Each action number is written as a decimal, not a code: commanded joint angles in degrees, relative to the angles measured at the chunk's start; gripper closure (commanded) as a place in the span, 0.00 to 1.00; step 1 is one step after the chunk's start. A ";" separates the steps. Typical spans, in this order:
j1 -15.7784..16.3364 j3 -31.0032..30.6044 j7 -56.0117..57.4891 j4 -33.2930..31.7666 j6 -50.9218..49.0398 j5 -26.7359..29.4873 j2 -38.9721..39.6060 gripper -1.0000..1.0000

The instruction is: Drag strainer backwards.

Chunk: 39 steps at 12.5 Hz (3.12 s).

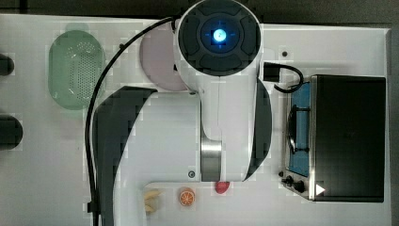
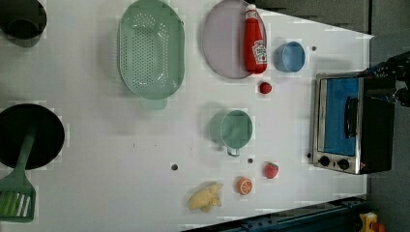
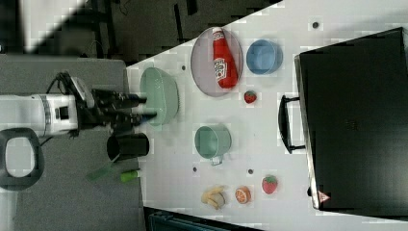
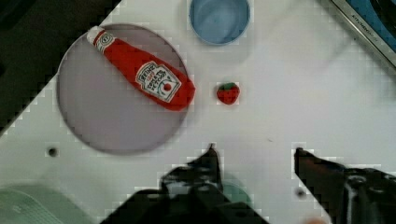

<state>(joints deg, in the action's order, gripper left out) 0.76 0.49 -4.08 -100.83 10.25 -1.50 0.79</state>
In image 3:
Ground green plastic strainer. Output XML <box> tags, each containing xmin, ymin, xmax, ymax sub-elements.
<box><xmin>140</xmin><ymin>67</ymin><xmax>179</xmax><ymax>126</ymax></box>

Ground large red strawberry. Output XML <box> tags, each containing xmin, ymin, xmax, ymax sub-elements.
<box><xmin>262</xmin><ymin>175</ymin><xmax>278</xmax><ymax>194</ymax></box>

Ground yellow banana toy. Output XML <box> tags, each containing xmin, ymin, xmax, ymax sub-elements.
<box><xmin>201</xmin><ymin>186</ymin><xmax>225</xmax><ymax>210</ymax></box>

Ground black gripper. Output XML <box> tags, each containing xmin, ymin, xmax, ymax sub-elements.
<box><xmin>70</xmin><ymin>77</ymin><xmax>157</xmax><ymax>130</ymax></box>

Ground orange slice toy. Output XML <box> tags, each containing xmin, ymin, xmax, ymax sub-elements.
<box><xmin>235</xmin><ymin>186</ymin><xmax>251</xmax><ymax>204</ymax></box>

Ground grey round plate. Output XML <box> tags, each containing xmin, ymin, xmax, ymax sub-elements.
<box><xmin>191</xmin><ymin>27</ymin><xmax>242</xmax><ymax>97</ymax></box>

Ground blue bowl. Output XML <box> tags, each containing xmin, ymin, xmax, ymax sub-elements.
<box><xmin>246</xmin><ymin>39</ymin><xmax>283</xmax><ymax>75</ymax></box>

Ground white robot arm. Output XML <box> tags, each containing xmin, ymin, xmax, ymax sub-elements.
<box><xmin>1</xmin><ymin>72</ymin><xmax>157</xmax><ymax>192</ymax></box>

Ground black toaster oven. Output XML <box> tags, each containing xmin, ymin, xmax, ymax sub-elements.
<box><xmin>294</xmin><ymin>28</ymin><xmax>408</xmax><ymax>220</ymax></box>

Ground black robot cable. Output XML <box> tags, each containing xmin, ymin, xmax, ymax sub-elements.
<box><xmin>39</xmin><ymin>71</ymin><xmax>80</xmax><ymax>147</ymax></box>

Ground small red strawberry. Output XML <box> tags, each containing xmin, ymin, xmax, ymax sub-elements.
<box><xmin>243</xmin><ymin>90</ymin><xmax>257</xmax><ymax>104</ymax></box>

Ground green metal cup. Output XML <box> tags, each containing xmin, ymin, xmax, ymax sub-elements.
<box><xmin>194</xmin><ymin>124</ymin><xmax>232</xmax><ymax>167</ymax></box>

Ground green marker pen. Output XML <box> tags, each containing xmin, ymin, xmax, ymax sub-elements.
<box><xmin>120</xmin><ymin>170</ymin><xmax>140</xmax><ymax>183</ymax></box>

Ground red ketchup bottle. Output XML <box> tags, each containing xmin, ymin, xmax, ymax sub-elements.
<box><xmin>212</xmin><ymin>27</ymin><xmax>238</xmax><ymax>89</ymax></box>

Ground black cylindrical cup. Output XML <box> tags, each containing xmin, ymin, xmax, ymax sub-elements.
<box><xmin>107</xmin><ymin>133</ymin><xmax>150</xmax><ymax>162</ymax></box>

